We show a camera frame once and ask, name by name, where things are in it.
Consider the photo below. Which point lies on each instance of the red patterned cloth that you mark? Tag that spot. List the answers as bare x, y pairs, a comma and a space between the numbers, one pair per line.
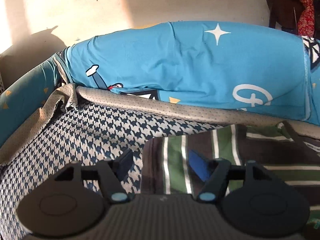
306, 10

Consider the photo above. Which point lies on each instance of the green brown striped t-shirt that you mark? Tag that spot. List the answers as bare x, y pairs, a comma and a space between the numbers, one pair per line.
262, 150

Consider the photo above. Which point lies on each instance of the brown wooden chair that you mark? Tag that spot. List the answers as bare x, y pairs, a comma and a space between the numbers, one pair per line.
282, 7

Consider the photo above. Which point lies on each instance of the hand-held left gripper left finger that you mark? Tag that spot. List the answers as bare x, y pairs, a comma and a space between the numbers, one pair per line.
125, 161

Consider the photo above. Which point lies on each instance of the blue pillow with script print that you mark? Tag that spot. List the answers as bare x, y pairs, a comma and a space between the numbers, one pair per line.
315, 85

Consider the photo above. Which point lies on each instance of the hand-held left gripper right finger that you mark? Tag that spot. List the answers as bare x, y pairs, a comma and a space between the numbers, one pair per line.
197, 165

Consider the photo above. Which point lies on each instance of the blue pillow with star print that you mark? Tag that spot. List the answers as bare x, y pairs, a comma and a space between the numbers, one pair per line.
180, 62

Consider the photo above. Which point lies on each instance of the houndstooth bed mat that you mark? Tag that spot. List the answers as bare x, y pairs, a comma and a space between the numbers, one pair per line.
87, 127

